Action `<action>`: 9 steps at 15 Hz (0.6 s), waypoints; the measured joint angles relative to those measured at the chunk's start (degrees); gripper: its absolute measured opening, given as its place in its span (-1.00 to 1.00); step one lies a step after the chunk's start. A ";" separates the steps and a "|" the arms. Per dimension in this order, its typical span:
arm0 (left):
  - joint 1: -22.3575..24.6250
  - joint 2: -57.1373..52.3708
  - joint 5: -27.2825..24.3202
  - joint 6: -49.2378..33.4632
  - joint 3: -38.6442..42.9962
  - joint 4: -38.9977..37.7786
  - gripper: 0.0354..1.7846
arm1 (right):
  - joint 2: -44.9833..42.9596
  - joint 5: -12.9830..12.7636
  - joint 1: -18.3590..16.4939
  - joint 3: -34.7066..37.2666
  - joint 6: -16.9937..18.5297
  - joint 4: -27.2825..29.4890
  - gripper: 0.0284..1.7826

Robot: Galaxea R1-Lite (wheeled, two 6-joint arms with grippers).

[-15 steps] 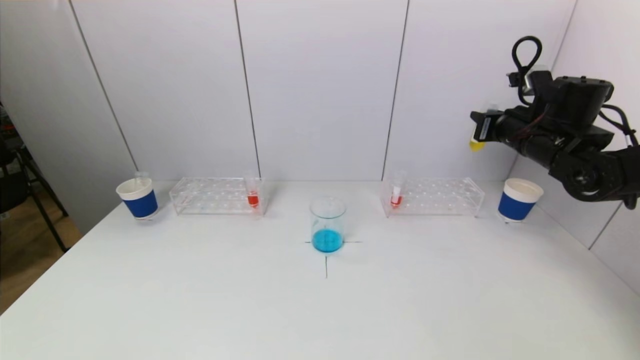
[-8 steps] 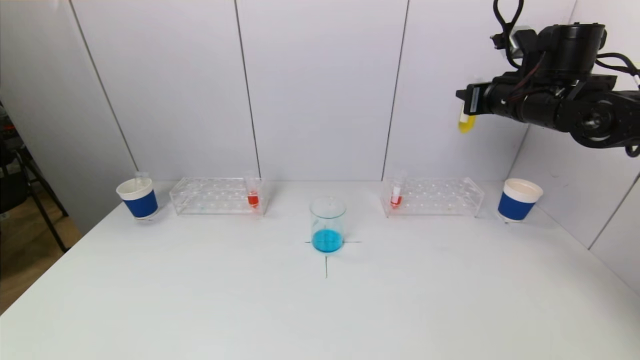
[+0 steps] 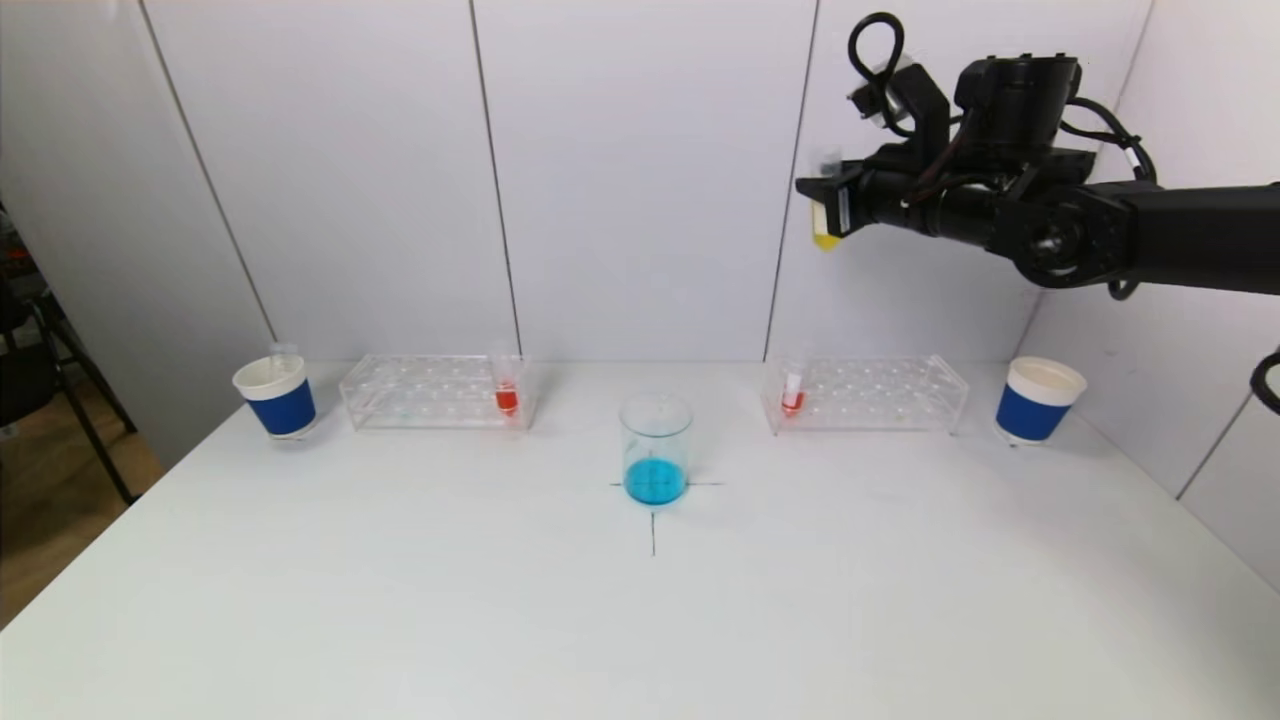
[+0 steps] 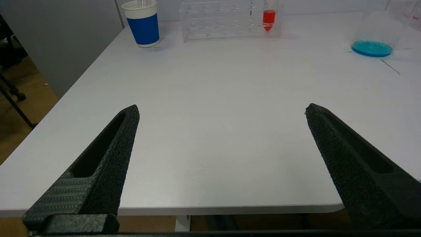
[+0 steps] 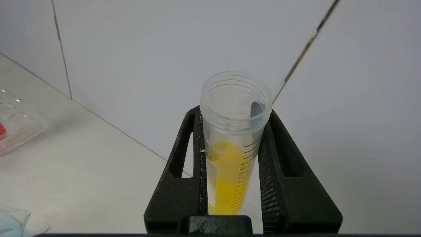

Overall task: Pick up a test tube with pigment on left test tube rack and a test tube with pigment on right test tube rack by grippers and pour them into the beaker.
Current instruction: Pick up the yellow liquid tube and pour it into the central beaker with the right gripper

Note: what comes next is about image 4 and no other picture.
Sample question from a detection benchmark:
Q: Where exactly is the black metal stand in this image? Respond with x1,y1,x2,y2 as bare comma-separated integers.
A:
0,15,37,129

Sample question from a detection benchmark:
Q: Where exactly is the test tube with red pigment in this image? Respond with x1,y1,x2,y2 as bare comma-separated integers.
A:
262,0,277,32

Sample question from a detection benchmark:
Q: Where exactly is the clear acrylic test tube rack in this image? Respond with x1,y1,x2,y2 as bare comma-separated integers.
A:
179,0,283,42
400,0,421,32

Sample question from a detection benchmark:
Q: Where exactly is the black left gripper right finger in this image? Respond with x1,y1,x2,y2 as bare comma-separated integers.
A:
305,103,421,229

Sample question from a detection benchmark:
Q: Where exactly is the white paper cup blue sleeve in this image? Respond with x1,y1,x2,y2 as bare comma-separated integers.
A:
122,0,161,48

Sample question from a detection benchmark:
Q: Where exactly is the white table leg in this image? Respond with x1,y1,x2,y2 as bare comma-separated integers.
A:
175,216,191,232

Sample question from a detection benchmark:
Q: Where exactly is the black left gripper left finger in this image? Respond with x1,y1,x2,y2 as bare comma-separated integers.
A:
22,105,140,229

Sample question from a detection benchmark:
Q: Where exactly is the clear glass beaker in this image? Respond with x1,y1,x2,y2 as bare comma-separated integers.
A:
350,0,411,58

